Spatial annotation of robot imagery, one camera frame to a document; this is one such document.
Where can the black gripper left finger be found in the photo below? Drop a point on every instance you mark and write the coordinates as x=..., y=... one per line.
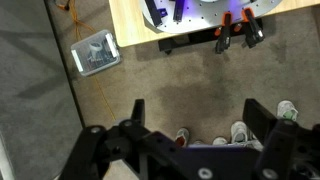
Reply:
x=138, y=112

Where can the clear plastic storage box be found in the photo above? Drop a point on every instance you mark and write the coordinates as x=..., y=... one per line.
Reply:
x=95, y=53

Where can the wooden table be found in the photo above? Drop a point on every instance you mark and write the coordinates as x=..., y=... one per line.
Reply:
x=131, y=28

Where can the round grey robot base plate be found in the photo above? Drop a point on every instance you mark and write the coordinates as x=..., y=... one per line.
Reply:
x=203, y=14

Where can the black orange bar clamp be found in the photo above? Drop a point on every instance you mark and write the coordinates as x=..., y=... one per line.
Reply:
x=223, y=42

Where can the white red sneaker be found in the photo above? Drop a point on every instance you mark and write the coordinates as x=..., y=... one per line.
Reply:
x=182, y=137

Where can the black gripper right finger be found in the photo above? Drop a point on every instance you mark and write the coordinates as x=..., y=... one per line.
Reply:
x=258, y=119

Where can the white green sneaker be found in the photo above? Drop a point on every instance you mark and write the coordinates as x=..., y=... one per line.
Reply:
x=287, y=110

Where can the black aluminium rail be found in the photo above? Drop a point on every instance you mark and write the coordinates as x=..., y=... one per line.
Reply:
x=154, y=13
x=178, y=10

